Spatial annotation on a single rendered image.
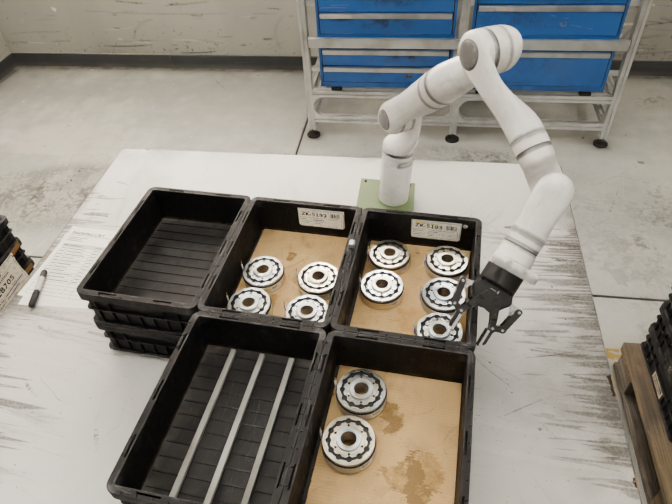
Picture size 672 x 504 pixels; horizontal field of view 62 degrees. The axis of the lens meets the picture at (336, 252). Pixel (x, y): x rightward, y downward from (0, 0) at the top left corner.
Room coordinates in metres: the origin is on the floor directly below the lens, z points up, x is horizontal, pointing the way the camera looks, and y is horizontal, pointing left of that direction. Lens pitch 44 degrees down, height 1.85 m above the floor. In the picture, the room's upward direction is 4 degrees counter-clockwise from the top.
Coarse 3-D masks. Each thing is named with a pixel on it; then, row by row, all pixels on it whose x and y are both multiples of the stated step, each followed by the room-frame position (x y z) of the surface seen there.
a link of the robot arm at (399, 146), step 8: (416, 120) 1.30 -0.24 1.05; (408, 128) 1.29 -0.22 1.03; (416, 128) 1.30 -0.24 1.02; (392, 136) 1.34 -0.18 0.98; (400, 136) 1.33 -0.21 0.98; (408, 136) 1.32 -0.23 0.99; (416, 136) 1.30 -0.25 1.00; (384, 144) 1.32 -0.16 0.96; (392, 144) 1.31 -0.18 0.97; (400, 144) 1.30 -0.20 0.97; (408, 144) 1.30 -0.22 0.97; (416, 144) 1.30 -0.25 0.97; (384, 152) 1.31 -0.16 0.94; (392, 152) 1.29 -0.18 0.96; (400, 152) 1.29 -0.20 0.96; (408, 152) 1.29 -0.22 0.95
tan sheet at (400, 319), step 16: (416, 256) 1.00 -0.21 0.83; (368, 272) 0.96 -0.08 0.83; (416, 272) 0.95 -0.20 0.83; (416, 288) 0.89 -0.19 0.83; (400, 304) 0.85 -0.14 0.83; (416, 304) 0.84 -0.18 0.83; (352, 320) 0.81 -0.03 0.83; (368, 320) 0.81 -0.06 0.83; (384, 320) 0.80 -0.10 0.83; (400, 320) 0.80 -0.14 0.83; (416, 320) 0.80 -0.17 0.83; (464, 320) 0.79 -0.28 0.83; (464, 336) 0.74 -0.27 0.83
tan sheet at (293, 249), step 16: (272, 240) 1.11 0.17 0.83; (288, 240) 1.10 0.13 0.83; (304, 240) 1.10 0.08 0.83; (320, 240) 1.09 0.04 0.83; (336, 240) 1.09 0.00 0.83; (256, 256) 1.05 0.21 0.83; (272, 256) 1.04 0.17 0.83; (288, 256) 1.04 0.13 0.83; (304, 256) 1.04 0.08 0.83; (320, 256) 1.03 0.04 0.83; (336, 256) 1.03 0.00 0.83; (288, 272) 0.98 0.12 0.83; (240, 288) 0.94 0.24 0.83; (288, 288) 0.93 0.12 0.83; (272, 304) 0.88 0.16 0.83
